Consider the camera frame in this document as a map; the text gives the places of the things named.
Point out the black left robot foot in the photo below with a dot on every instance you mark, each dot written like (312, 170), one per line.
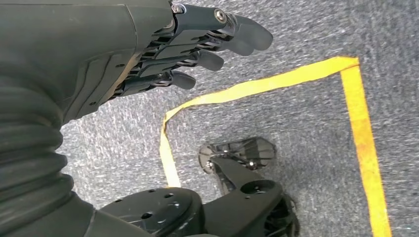
(248, 150)

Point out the yellow floor tape square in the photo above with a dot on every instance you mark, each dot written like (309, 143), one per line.
(358, 114)

